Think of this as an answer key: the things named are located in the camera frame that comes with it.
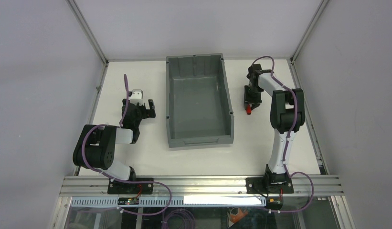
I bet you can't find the red handled screwdriver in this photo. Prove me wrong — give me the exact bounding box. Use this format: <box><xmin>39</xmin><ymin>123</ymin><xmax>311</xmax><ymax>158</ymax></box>
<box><xmin>245</xmin><ymin>104</ymin><xmax>252</xmax><ymax>115</ymax></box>

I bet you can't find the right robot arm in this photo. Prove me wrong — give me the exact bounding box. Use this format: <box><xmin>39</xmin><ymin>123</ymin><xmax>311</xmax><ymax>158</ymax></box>
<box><xmin>244</xmin><ymin>63</ymin><xmax>305</xmax><ymax>187</ymax></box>

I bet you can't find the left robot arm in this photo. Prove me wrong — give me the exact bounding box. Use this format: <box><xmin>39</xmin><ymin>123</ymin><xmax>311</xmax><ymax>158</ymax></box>
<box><xmin>72</xmin><ymin>99</ymin><xmax>156</xmax><ymax>182</ymax></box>

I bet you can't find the grey plastic bin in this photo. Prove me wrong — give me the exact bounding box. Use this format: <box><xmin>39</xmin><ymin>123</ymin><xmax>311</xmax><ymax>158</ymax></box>
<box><xmin>166</xmin><ymin>53</ymin><xmax>234</xmax><ymax>148</ymax></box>

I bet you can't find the orange object under table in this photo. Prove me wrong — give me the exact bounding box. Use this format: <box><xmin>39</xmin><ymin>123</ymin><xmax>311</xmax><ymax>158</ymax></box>
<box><xmin>228</xmin><ymin>207</ymin><xmax>249</xmax><ymax>225</ymax></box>

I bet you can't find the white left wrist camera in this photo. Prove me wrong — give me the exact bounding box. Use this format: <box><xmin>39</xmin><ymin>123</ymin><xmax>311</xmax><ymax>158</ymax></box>
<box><xmin>129</xmin><ymin>89</ymin><xmax>144</xmax><ymax>105</ymax></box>

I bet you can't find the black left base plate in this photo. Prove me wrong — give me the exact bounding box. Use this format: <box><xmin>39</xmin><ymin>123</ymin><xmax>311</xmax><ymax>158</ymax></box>
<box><xmin>107</xmin><ymin>177</ymin><xmax>154</xmax><ymax>195</ymax></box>

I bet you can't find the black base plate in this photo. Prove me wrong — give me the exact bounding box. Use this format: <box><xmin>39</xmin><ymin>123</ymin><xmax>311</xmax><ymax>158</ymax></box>
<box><xmin>107</xmin><ymin>177</ymin><xmax>154</xmax><ymax>195</ymax></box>
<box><xmin>245</xmin><ymin>177</ymin><xmax>294</xmax><ymax>195</ymax></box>

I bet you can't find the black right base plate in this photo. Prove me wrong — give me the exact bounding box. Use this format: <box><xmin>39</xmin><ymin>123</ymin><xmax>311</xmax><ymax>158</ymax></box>
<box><xmin>245</xmin><ymin>177</ymin><xmax>294</xmax><ymax>195</ymax></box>

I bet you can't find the white slotted cable duct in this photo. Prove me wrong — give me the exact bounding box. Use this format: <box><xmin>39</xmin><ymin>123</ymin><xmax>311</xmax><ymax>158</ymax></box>
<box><xmin>71</xmin><ymin>196</ymin><xmax>266</xmax><ymax>208</ymax></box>

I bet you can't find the aluminium front rail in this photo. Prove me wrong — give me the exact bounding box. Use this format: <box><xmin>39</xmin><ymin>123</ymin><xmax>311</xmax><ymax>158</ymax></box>
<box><xmin>59</xmin><ymin>175</ymin><xmax>344</xmax><ymax>197</ymax></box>

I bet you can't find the coiled purple cable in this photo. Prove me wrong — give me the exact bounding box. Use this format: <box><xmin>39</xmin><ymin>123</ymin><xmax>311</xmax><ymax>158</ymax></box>
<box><xmin>161</xmin><ymin>208</ymin><xmax>196</xmax><ymax>229</ymax></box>

